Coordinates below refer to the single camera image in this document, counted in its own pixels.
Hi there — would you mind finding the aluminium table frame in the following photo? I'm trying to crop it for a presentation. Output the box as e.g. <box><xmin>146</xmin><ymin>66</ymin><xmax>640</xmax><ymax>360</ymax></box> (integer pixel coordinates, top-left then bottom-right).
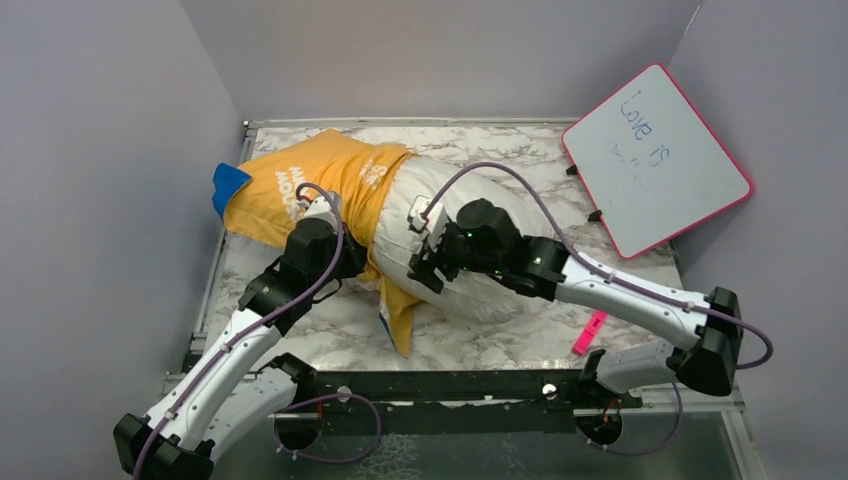
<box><xmin>139</xmin><ymin>117</ymin><xmax>770</xmax><ymax>480</ymax></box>

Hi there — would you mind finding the purple cable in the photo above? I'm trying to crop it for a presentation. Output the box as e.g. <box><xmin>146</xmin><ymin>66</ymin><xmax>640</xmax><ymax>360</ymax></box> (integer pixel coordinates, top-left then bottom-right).
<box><xmin>420</xmin><ymin>161</ymin><xmax>775</xmax><ymax>458</ymax></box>
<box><xmin>132</xmin><ymin>182</ymin><xmax>383</xmax><ymax>480</ymax></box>

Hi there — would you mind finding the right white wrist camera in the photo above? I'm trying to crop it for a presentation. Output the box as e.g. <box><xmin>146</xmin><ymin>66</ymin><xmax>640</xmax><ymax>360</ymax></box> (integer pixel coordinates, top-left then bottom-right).
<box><xmin>407</xmin><ymin>195</ymin><xmax>449</xmax><ymax>251</ymax></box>

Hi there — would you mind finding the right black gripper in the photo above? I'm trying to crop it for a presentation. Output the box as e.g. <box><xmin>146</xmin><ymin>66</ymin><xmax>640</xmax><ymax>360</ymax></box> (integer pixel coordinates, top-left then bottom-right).
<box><xmin>409</xmin><ymin>217</ymin><xmax>506</xmax><ymax>292</ymax></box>

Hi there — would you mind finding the pink framed whiteboard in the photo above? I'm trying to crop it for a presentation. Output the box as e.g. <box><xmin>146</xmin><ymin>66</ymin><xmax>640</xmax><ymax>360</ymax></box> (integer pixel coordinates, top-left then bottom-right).
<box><xmin>562</xmin><ymin>63</ymin><xmax>754</xmax><ymax>259</ymax></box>

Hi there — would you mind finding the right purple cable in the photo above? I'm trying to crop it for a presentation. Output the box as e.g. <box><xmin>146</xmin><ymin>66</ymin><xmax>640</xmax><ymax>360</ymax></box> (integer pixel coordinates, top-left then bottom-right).
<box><xmin>420</xmin><ymin>161</ymin><xmax>775</xmax><ymax>458</ymax></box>

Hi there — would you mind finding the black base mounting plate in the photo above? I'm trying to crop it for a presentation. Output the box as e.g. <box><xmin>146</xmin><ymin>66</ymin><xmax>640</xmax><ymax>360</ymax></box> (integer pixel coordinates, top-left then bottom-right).
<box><xmin>182</xmin><ymin>354</ymin><xmax>644</xmax><ymax>452</ymax></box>

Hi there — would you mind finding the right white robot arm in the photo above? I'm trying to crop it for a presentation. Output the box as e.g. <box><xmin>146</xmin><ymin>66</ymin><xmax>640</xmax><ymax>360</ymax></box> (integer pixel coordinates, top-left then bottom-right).
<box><xmin>407</xmin><ymin>196</ymin><xmax>743</xmax><ymax>407</ymax></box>

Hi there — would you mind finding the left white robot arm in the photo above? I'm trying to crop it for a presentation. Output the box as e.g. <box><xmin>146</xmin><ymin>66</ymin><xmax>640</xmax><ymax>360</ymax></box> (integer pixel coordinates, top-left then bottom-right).
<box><xmin>113</xmin><ymin>217</ymin><xmax>366</xmax><ymax>479</ymax></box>

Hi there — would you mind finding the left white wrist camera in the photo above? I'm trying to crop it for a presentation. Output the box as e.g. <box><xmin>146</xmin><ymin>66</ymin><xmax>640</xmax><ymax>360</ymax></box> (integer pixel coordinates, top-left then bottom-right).
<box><xmin>297</xmin><ymin>192</ymin><xmax>341</xmax><ymax>230</ymax></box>

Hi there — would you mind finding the yellow Mickey Mouse pillowcase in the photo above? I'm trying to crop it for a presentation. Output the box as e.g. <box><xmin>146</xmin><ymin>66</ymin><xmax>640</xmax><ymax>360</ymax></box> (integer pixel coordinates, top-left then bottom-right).
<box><xmin>212</xmin><ymin>129</ymin><xmax>419</xmax><ymax>356</ymax></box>

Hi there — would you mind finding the white pillow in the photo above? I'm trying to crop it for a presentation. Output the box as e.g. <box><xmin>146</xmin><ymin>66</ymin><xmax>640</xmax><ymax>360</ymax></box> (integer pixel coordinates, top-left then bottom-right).
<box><xmin>369</xmin><ymin>157</ymin><xmax>554</xmax><ymax>333</ymax></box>

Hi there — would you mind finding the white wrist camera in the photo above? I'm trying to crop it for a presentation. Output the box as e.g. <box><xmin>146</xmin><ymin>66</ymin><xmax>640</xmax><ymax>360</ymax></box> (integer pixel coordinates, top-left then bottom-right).
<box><xmin>407</xmin><ymin>195</ymin><xmax>449</xmax><ymax>251</ymax></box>
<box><xmin>297</xmin><ymin>192</ymin><xmax>341</xmax><ymax>230</ymax></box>

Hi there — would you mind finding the pink marker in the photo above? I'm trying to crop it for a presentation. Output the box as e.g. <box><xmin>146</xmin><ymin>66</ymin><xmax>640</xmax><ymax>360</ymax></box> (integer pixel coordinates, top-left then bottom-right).
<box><xmin>571</xmin><ymin>311</ymin><xmax>607</xmax><ymax>356</ymax></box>

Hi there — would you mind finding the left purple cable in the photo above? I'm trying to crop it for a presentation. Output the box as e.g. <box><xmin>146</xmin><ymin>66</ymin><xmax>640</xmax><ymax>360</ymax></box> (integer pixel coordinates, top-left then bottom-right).
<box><xmin>132</xmin><ymin>182</ymin><xmax>383</xmax><ymax>480</ymax></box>

